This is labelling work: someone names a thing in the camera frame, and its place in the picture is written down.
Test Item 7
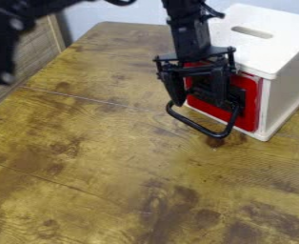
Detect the black cable loop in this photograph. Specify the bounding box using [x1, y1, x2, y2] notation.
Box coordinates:
[201, 1, 227, 21]

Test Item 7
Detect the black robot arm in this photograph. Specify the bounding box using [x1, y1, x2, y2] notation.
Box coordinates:
[0, 0, 236, 106]

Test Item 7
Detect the black metal drawer handle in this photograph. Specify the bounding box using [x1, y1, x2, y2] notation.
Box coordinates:
[165, 83, 247, 139]

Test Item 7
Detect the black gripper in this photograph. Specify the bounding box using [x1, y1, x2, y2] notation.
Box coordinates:
[152, 13, 237, 108]

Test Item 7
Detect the white wooden box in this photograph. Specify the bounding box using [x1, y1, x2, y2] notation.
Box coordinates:
[176, 3, 299, 143]

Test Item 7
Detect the red drawer front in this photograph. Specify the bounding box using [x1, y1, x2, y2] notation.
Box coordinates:
[187, 71, 263, 132]

